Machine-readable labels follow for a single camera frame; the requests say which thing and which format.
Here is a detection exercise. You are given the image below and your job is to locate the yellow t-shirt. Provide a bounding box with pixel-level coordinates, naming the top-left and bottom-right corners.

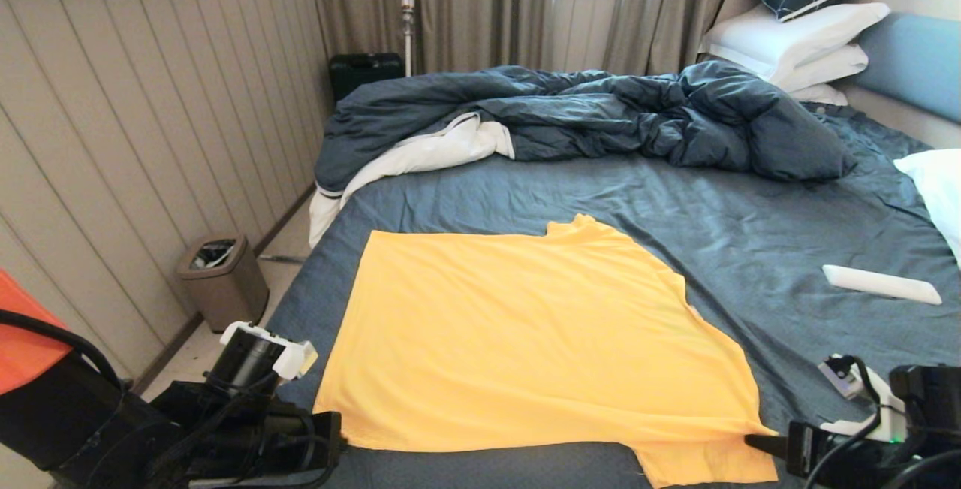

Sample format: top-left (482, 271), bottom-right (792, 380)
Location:
top-left (313, 213), bottom-right (779, 489)

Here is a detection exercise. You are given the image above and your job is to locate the beige trash bin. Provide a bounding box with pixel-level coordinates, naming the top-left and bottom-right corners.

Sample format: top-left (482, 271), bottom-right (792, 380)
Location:
top-left (176, 234), bottom-right (270, 334)

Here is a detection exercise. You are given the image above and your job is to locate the white remote control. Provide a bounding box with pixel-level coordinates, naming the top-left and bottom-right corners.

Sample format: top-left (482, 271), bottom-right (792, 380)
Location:
top-left (821, 264), bottom-right (942, 306)

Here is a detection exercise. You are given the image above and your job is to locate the dark trash bag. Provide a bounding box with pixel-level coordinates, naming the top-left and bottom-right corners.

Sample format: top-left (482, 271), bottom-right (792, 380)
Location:
top-left (194, 241), bottom-right (238, 270)

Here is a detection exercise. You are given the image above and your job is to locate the dark blue bed sheet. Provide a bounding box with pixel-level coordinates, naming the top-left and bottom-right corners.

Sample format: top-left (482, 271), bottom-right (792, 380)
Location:
top-left (267, 100), bottom-right (961, 489)

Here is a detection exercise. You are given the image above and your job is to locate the white duvet lining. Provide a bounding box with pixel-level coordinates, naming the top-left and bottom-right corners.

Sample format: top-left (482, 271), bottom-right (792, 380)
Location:
top-left (309, 112), bottom-right (516, 247)

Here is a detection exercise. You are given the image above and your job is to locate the beige bed headboard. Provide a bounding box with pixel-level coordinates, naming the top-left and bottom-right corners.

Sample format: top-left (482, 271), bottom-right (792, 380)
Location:
top-left (712, 0), bottom-right (961, 150)

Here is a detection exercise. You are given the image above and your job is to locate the small white pillow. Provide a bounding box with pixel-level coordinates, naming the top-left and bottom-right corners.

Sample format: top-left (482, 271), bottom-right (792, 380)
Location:
top-left (787, 83), bottom-right (849, 107)

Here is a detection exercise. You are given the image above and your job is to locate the crumpled dark blue duvet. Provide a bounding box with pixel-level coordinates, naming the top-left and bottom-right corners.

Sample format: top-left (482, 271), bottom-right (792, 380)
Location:
top-left (315, 62), bottom-right (857, 194)

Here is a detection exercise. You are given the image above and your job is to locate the medium white pillow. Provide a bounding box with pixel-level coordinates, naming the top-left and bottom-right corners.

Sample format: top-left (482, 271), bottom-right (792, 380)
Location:
top-left (767, 44), bottom-right (869, 94)

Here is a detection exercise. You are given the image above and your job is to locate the black suitcase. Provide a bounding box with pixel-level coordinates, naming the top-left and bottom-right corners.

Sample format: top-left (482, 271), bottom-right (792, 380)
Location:
top-left (329, 53), bottom-right (406, 104)

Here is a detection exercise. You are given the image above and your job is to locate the blue headboard pad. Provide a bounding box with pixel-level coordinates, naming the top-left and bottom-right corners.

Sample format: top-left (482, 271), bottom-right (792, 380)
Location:
top-left (850, 13), bottom-right (961, 126)

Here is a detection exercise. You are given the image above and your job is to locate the large white pillow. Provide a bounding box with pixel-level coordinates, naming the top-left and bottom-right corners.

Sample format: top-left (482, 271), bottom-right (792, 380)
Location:
top-left (698, 2), bottom-right (890, 84)

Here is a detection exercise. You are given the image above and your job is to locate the narrow beige curtain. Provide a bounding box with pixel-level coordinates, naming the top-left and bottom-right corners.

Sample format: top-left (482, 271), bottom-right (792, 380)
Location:
top-left (602, 0), bottom-right (793, 78)

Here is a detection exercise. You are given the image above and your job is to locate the wide beige curtain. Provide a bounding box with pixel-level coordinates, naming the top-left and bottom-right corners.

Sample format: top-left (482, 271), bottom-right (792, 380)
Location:
top-left (306, 0), bottom-right (556, 75)

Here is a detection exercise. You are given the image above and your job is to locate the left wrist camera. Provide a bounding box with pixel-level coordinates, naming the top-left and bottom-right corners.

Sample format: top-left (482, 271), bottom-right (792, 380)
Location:
top-left (220, 321), bottom-right (318, 382)

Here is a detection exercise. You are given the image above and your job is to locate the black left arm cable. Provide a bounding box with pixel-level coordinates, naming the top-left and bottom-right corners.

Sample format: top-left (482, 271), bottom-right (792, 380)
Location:
top-left (0, 309), bottom-right (125, 392)

